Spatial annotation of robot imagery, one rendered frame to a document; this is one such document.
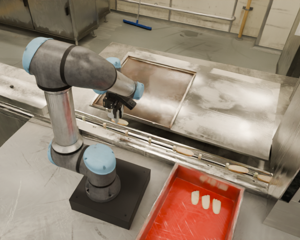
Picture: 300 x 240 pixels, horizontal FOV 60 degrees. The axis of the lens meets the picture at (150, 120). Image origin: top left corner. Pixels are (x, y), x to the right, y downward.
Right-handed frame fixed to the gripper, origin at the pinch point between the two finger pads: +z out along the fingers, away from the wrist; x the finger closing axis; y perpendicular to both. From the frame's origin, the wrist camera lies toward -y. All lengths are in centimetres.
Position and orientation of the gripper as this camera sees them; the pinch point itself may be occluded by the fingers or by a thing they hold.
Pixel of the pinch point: (119, 119)
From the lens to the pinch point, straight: 142.6
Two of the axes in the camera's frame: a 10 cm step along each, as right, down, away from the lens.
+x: -3.9, 6.0, -7.0
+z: -0.4, 7.5, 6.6
